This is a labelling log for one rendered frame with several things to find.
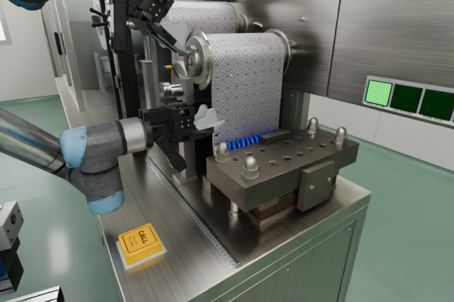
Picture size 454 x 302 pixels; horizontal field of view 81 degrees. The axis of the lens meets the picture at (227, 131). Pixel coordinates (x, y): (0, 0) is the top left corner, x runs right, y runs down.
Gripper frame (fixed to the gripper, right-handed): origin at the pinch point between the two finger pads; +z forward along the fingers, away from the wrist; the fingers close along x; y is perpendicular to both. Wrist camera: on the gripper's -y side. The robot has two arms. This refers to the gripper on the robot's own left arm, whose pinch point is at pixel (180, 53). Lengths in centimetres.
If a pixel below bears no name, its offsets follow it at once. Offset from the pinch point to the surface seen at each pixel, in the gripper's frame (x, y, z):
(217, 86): -6.8, -1.8, 9.8
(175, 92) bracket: 1.3, -8.5, 5.3
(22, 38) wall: 550, -47, -32
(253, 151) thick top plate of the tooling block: -14.5, -10.7, 24.8
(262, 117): -6.8, -0.5, 28.4
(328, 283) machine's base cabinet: -32, -32, 63
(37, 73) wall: 550, -88, 14
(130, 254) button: -19.6, -40.6, 5.5
